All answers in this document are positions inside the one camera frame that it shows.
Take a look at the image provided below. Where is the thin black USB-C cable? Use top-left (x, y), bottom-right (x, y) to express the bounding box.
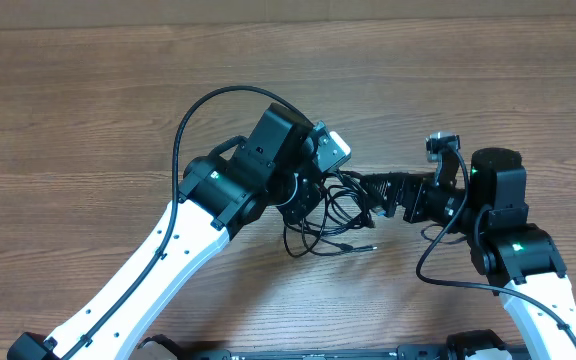
top-left (281, 199), bottom-right (378, 259)

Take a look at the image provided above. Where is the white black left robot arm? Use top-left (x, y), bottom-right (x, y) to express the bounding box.
top-left (7, 103), bottom-right (325, 359)

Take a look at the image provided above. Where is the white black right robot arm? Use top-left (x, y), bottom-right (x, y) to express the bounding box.
top-left (361, 145), bottom-right (576, 359)

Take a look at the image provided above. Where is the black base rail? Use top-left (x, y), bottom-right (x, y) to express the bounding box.
top-left (137, 329), bottom-right (534, 360)

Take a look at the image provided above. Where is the cardboard wall panel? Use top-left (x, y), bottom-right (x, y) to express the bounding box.
top-left (0, 0), bottom-right (576, 30)

